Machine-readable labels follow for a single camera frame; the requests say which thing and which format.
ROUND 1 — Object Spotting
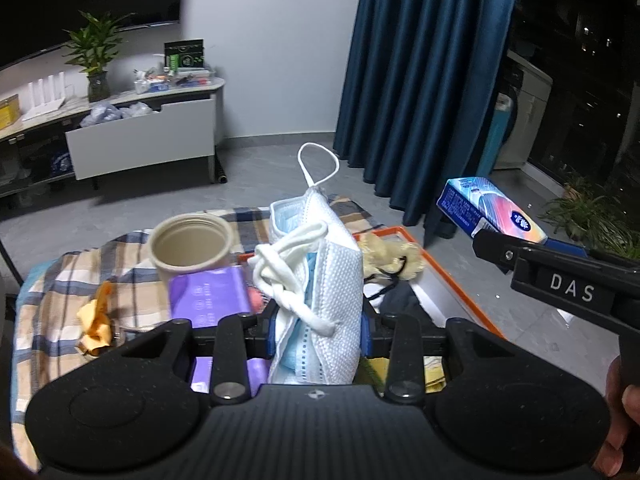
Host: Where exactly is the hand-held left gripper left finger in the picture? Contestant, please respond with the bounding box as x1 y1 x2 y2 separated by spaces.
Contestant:
119 299 279 407

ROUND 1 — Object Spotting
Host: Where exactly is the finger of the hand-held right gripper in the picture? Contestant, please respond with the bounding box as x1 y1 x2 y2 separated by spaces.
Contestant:
542 236 640 273
472 229 532 275

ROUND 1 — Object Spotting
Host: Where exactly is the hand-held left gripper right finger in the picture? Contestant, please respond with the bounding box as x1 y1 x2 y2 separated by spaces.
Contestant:
359 310 522 407

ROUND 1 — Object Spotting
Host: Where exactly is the blue face mask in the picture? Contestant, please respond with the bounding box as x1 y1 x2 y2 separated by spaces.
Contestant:
269 198 332 386

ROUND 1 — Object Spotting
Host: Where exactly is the blue tissue box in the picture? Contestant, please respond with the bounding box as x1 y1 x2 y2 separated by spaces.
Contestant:
436 175 549 247

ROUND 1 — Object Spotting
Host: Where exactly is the white face mask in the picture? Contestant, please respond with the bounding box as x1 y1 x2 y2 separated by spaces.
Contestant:
252 142 364 387

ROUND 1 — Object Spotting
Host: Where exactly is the orange rimmed tray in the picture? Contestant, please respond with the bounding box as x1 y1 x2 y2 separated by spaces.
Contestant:
237 225 507 397

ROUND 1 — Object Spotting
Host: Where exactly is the person's right hand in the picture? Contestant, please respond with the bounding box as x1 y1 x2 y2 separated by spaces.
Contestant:
591 354 640 479

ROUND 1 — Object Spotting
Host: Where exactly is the balcony green plant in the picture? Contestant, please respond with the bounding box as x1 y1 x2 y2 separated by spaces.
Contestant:
537 174 640 262

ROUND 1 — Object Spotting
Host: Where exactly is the black cloth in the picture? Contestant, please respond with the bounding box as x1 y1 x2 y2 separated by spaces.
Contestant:
362 272 442 332

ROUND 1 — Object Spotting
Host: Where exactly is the purple packet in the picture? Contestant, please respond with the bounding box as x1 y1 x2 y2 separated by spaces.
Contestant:
167 265 274 397

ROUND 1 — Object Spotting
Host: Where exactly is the beige fuzzy scrunchie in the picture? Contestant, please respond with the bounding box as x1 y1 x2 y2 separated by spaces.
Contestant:
357 232 427 282

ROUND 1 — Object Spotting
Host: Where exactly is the beige cup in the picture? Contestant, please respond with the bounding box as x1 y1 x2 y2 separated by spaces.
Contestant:
148 212 236 287

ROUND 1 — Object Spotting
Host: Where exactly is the dark blue curtain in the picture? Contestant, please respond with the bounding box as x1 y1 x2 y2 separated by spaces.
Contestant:
332 0 524 227

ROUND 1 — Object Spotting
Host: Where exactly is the plaid blanket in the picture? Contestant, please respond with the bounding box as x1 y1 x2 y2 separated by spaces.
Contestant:
12 194 387 463

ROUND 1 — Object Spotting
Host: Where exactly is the white drawer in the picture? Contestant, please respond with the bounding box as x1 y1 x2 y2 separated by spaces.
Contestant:
64 97 217 181

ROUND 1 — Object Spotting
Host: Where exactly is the clear plastic bag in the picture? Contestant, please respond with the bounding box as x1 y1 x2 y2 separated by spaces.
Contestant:
117 101 152 119
79 101 121 128

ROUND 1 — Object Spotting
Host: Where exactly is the blue bag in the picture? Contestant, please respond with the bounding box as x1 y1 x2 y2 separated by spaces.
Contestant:
49 149 76 179

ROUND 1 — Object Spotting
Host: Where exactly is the tray of small items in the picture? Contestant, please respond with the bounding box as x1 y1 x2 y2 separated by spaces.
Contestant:
132 65 217 95

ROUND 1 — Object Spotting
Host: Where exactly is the black green box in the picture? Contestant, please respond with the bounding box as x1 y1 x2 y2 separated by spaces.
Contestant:
163 38 206 72

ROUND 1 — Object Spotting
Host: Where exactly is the grey television cabinet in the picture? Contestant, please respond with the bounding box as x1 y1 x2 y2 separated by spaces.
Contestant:
0 77 227 199

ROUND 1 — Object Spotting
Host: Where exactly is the potted green plant dark vase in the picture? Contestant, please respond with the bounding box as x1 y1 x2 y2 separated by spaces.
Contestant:
63 10 134 104

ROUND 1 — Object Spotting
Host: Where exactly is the white router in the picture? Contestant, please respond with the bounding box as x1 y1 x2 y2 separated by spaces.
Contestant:
22 72 69 121

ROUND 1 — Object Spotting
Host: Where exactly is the yellow box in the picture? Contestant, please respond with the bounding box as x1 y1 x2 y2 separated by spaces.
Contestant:
0 94 22 129

